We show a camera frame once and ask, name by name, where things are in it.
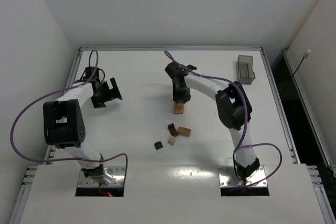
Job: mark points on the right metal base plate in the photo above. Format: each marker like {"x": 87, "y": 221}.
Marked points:
{"x": 228, "y": 178}

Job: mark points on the small dark wood block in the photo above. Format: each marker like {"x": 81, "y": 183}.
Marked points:
{"x": 158, "y": 145}

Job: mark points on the metal base plate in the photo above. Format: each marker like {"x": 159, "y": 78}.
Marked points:
{"x": 113, "y": 177}
{"x": 228, "y": 178}

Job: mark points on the dark transparent plastic bin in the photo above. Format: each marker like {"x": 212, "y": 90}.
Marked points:
{"x": 244, "y": 69}

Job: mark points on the black wall cable white plug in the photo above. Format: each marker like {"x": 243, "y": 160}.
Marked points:
{"x": 304, "y": 56}

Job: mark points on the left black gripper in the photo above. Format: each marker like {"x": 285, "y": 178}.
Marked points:
{"x": 105, "y": 93}

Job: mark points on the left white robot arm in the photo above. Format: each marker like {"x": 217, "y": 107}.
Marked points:
{"x": 64, "y": 127}

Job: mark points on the medium brown wood block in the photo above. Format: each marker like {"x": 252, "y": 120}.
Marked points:
{"x": 183, "y": 131}

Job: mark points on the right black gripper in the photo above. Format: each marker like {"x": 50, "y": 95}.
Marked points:
{"x": 181, "y": 97}

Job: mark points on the dark arch wood block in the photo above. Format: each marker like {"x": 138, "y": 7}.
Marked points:
{"x": 172, "y": 130}

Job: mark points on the light long wood block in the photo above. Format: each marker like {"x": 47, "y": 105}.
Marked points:
{"x": 176, "y": 108}
{"x": 181, "y": 108}

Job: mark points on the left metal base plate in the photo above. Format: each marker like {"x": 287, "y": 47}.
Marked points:
{"x": 113, "y": 177}

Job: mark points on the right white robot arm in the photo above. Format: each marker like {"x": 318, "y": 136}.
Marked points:
{"x": 233, "y": 109}

